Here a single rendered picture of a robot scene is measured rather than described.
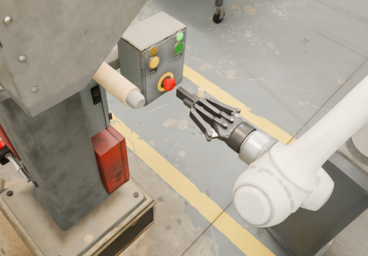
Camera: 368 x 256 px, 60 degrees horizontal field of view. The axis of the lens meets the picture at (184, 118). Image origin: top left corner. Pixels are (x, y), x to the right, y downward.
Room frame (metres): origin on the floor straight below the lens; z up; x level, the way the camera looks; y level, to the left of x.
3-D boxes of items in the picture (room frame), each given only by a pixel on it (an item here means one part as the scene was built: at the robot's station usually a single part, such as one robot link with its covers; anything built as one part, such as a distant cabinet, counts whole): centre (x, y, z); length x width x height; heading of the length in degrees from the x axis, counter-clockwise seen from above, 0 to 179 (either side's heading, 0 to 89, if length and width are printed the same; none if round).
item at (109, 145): (0.75, 0.34, 0.49); 0.25 x 0.12 x 0.37; 51
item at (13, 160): (0.64, 0.65, 0.46); 0.25 x 0.07 x 0.08; 51
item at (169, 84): (0.65, 0.06, 0.97); 0.04 x 0.04 x 0.04; 51
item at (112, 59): (0.67, 0.21, 1.02); 0.19 x 0.04 x 0.04; 141
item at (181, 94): (0.60, 0.00, 0.97); 0.07 x 0.01 x 0.03; 51
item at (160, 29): (0.71, 0.17, 0.99); 0.24 x 0.21 x 0.26; 51
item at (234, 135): (0.51, -0.12, 0.97); 0.09 x 0.08 x 0.07; 51
